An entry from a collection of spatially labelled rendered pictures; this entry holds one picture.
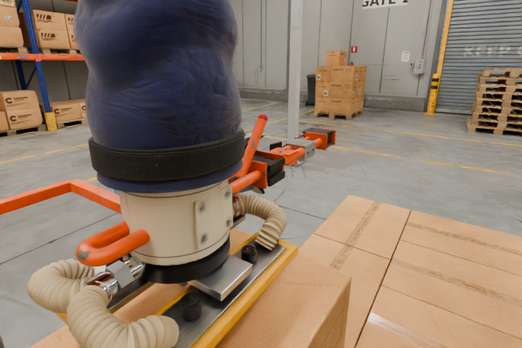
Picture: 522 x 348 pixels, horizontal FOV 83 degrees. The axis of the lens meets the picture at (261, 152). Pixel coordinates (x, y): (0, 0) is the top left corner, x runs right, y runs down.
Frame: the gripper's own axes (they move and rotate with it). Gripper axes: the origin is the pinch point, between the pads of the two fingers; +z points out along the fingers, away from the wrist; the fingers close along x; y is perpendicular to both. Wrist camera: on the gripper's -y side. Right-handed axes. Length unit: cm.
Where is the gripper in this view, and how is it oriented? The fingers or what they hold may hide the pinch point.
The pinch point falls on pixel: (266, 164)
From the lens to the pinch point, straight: 72.0
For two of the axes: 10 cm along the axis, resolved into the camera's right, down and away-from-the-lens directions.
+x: 0.0, -9.6, -2.9
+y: -5.5, 2.4, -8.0
